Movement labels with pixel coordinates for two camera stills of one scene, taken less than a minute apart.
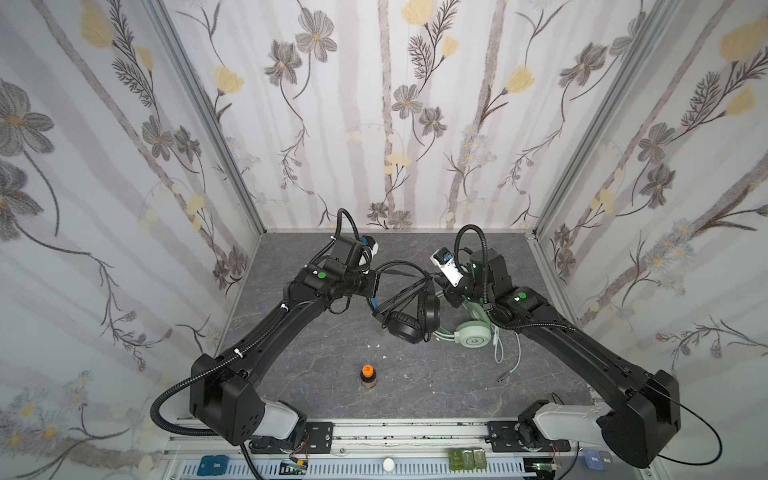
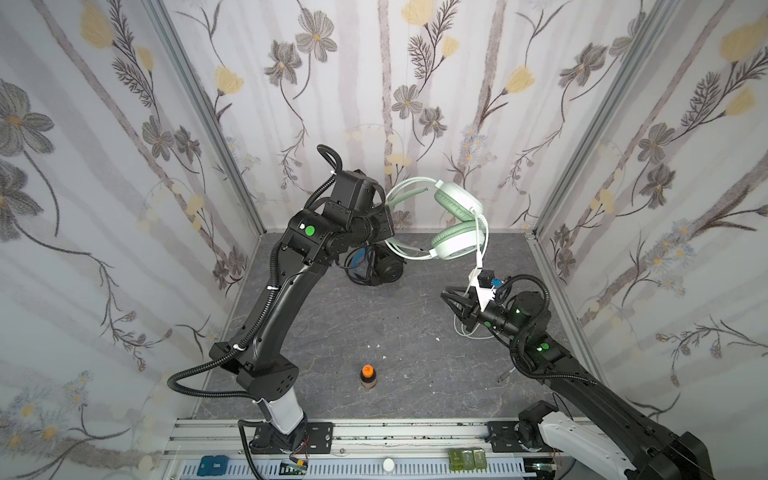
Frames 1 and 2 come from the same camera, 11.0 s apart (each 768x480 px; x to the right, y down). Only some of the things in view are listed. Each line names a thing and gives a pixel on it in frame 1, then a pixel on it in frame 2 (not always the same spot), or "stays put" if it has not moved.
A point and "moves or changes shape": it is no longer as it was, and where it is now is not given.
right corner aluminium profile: (662, 14) stays put
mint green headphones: (473, 333) moves or changes shape
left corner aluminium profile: (209, 108) stays put
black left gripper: (369, 284) → (380, 223)
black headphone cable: (423, 280) moves or changes shape
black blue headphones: (413, 313) moves or changes shape
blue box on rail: (213, 465) stays put
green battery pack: (467, 459) stays put
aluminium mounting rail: (408, 449) stays put
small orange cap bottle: (368, 376) stays put
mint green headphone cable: (495, 333) → (480, 264)
